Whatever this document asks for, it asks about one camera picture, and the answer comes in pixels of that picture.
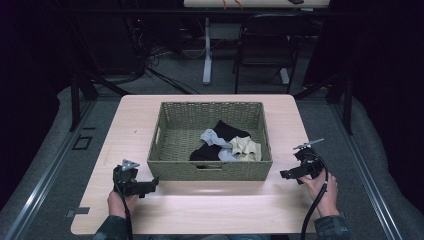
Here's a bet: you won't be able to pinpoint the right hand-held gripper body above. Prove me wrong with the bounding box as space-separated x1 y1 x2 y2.
292 138 327 185

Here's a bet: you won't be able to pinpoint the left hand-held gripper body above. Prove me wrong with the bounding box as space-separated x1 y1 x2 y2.
112 159 158 198

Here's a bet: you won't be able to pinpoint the person's left hand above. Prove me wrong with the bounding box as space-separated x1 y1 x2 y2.
106 189 139 220

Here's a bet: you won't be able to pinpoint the person's right hand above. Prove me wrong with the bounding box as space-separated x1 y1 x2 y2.
297 172 340 219

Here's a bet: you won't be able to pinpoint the beige sock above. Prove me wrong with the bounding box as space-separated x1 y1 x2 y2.
228 135 263 163

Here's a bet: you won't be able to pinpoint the green woven basket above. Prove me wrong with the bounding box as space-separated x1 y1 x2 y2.
146 101 274 182

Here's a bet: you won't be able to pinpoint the grey tape strip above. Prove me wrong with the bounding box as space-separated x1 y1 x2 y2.
65 206 91 219

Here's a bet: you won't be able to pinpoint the black tape rectangle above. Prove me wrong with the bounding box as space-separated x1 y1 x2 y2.
71 134 94 151

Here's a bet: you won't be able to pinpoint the black metal stand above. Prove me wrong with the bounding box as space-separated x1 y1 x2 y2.
293 71 355 136
68 64 132 132

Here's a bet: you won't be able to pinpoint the grey sock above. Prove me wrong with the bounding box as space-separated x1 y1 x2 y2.
199 128 240 163

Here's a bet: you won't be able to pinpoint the black sock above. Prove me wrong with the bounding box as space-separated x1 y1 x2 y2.
189 120 252 162

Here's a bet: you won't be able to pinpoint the black folding chair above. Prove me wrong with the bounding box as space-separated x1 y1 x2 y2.
232 13 313 95

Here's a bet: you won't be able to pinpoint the dark curtain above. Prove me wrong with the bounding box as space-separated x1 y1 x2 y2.
328 0 424 214
0 0 73 201

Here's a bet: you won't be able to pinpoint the white desk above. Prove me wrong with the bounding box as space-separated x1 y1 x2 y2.
182 0 332 86

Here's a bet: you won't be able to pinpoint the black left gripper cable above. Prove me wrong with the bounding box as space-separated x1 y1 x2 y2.
113 171 134 240

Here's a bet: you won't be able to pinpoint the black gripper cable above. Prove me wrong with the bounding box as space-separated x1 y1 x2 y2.
299 154 330 240
113 171 134 240

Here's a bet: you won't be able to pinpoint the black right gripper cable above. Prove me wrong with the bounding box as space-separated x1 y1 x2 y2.
299 154 330 240

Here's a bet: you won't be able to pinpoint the aluminium floor rail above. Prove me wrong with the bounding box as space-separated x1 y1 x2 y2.
2 99 98 240
329 102 405 240

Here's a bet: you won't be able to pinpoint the bundle of floor cables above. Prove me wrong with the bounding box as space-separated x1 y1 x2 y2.
124 14 202 96

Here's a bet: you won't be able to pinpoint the orange cables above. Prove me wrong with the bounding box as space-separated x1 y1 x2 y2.
221 0 245 10

